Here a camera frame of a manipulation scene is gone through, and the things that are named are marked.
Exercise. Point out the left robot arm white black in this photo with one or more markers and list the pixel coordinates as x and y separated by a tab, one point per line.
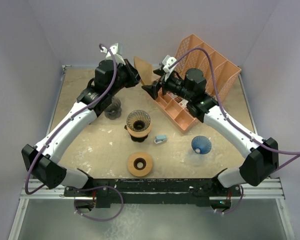
42	159

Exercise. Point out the grey ribbed glass dripper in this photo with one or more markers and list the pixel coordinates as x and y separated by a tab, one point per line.
138	115

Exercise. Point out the aluminium frame rail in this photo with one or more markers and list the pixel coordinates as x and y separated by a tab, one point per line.
259	213

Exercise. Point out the brown paper coffee filter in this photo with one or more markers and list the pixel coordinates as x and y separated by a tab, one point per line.
145	70

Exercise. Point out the small blue stapler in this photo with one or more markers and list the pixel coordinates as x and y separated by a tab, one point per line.
160	139

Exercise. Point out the wooden ring dripper stand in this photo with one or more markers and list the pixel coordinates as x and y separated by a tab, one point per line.
139	129

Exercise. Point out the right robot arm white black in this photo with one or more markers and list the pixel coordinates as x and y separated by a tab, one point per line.
259	161

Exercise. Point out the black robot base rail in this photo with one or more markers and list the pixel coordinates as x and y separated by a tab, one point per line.
201	192

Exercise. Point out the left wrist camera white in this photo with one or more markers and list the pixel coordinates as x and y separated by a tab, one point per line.
115	50

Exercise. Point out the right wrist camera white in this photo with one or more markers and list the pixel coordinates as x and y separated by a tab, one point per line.
168	64

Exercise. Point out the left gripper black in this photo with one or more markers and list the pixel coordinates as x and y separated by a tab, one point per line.
133	76

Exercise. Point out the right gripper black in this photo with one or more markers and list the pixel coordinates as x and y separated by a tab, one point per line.
154	89

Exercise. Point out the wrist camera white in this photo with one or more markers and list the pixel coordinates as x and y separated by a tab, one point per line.
168	64
115	50

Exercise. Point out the blue ribbed dripper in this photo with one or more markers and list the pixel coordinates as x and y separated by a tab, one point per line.
201	145

